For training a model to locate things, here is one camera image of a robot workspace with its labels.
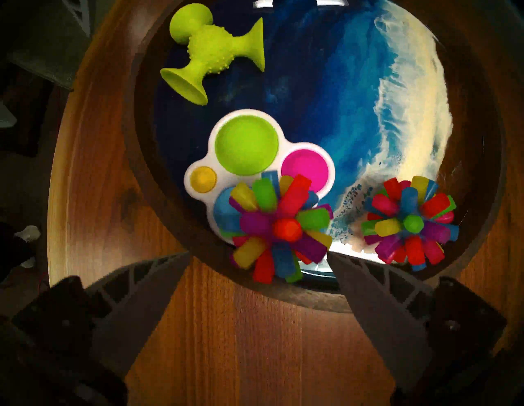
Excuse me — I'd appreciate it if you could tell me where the lime green suction cup toy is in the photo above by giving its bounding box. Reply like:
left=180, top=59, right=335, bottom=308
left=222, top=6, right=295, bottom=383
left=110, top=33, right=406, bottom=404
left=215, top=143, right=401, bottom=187
left=160, top=3, right=266, bottom=106

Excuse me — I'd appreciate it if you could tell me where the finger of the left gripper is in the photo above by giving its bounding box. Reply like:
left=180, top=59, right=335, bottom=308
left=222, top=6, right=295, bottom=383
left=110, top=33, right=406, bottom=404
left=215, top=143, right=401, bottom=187
left=61, top=0, right=93, bottom=38

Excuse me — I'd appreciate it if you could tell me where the multicolour spiky ball toy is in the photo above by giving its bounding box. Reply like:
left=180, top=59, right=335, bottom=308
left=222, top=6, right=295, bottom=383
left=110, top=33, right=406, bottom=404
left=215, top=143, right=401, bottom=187
left=227, top=171, right=334, bottom=284
left=361, top=176, right=460, bottom=272

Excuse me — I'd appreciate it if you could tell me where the green upholstered chair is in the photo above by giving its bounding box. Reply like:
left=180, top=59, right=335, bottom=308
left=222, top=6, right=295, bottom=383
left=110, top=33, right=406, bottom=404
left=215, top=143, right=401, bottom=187
left=6, top=0, right=101, bottom=90

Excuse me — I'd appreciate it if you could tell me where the white pop bubble toy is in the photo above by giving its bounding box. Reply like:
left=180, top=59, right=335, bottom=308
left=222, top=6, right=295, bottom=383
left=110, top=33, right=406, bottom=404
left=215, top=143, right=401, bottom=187
left=183, top=108, right=336, bottom=246

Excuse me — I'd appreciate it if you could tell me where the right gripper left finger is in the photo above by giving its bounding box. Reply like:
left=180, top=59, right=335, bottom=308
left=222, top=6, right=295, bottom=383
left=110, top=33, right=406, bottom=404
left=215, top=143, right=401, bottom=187
left=12, top=252, right=193, bottom=378

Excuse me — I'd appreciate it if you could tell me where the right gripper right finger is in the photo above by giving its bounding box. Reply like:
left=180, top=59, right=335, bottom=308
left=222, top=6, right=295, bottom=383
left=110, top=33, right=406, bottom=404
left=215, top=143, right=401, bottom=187
left=327, top=252, right=508, bottom=394

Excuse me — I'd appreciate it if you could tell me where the round wooden ocean resin tray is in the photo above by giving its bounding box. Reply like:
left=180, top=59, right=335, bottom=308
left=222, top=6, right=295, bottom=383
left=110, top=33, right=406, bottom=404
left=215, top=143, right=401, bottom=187
left=123, top=0, right=508, bottom=314

